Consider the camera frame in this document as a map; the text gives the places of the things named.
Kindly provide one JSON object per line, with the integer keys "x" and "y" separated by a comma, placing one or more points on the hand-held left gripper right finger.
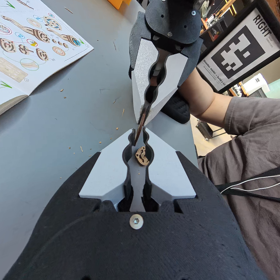
{"x": 170, "y": 175}

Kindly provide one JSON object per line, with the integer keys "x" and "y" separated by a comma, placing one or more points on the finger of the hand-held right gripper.
{"x": 142, "y": 65}
{"x": 175, "y": 70}

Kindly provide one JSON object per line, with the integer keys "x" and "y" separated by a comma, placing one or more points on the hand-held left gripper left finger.
{"x": 105, "y": 175}

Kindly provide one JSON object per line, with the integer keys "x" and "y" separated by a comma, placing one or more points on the oval wooden model part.
{"x": 142, "y": 156}

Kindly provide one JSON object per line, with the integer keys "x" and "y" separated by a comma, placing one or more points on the round wooden disc part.
{"x": 138, "y": 131}

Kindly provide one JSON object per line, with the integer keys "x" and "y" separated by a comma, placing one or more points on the person's right forearm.
{"x": 203, "y": 96}

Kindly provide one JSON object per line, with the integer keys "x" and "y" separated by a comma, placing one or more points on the scattered wood splinters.
{"x": 123, "y": 112}

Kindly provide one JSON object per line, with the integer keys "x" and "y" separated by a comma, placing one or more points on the yellow plastic bin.
{"x": 119, "y": 3}

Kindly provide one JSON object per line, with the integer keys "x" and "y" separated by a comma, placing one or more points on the black cart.
{"x": 205, "y": 129}

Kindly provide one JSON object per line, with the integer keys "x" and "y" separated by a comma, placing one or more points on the white marker sign board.
{"x": 236, "y": 52}

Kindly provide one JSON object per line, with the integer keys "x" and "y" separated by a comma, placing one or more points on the illustrated instruction booklet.
{"x": 72, "y": 52}

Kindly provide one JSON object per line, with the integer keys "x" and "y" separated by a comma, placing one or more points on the white storage crate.
{"x": 256, "y": 84}

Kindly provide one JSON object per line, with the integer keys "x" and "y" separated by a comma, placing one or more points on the person's grey shirt torso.
{"x": 251, "y": 142}

